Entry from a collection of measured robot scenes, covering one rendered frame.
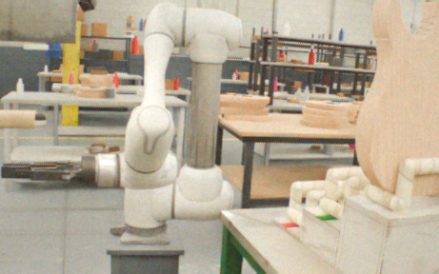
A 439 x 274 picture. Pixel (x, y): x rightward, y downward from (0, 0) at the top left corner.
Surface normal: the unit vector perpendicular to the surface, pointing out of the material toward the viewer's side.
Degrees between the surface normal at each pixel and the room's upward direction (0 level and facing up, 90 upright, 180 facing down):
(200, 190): 91
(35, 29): 90
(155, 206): 90
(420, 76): 90
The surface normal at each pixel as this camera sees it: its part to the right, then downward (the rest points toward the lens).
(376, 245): -0.93, 0.00
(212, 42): 0.07, 0.35
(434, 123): 0.35, 0.19
